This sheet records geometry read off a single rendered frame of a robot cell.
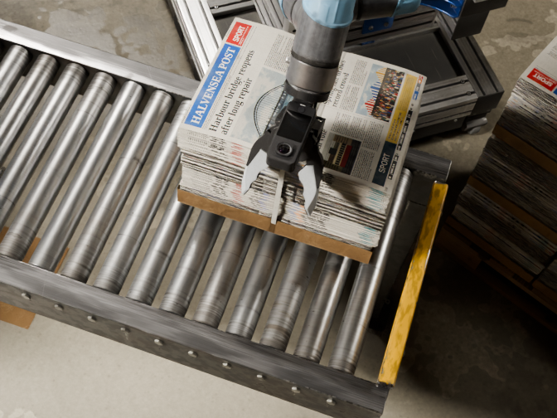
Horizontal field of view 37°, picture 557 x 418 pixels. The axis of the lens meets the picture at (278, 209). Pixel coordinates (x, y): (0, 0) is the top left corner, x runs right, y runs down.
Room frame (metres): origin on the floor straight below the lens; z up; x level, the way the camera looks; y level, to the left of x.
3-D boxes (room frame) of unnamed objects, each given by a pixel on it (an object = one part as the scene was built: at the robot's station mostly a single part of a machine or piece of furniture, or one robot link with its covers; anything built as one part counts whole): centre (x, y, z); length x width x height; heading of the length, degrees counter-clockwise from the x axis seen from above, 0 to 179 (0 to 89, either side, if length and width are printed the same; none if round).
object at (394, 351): (0.66, -0.27, 0.81); 0.43 x 0.03 x 0.02; 169
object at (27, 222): (0.81, 0.44, 0.77); 0.47 x 0.05 x 0.05; 169
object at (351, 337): (0.69, -0.19, 0.77); 0.47 x 0.05 x 0.05; 169
